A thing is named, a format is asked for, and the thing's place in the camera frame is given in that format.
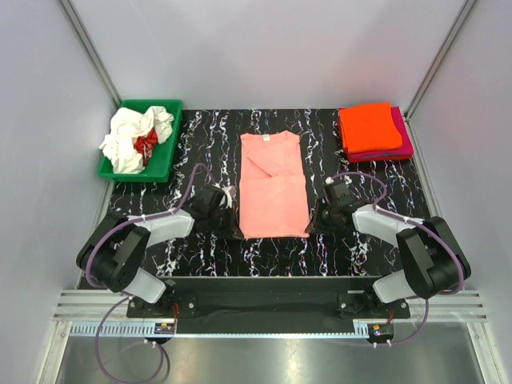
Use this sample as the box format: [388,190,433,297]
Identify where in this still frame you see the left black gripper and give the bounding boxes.
[207,204,244,240]

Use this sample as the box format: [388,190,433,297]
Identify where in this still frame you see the salmon pink t-shirt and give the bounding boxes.
[239,130,310,239]

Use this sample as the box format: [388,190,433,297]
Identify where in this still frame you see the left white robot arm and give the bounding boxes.
[76,185,243,317]

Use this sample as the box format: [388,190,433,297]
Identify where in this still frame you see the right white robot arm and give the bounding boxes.
[306,178,472,318]

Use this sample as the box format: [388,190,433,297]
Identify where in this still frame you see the black marbled table mat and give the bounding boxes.
[106,109,431,278]

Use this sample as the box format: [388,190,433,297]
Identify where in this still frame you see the green plastic bin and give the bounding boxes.
[98,99,182,182]

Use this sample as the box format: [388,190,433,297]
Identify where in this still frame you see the orange folded t-shirt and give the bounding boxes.
[339,102,402,154]

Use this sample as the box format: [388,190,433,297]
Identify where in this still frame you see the magenta folded t-shirt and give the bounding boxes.
[346,106,414,163]

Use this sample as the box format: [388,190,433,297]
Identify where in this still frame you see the red crumpled t-shirt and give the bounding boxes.
[134,129,158,167]

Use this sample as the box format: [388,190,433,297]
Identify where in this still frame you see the white crumpled t-shirt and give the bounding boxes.
[99,106,175,174]

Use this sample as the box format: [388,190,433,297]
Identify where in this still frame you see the white slotted cable duct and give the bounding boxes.
[71,321,369,339]

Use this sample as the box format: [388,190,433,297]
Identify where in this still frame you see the right aluminium frame post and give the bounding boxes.
[404,0,479,121]

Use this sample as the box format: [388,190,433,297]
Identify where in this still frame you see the aluminium frame post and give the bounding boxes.
[404,0,479,121]
[57,0,122,107]

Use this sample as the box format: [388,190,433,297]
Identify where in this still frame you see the left aluminium frame post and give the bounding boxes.
[57,0,122,107]

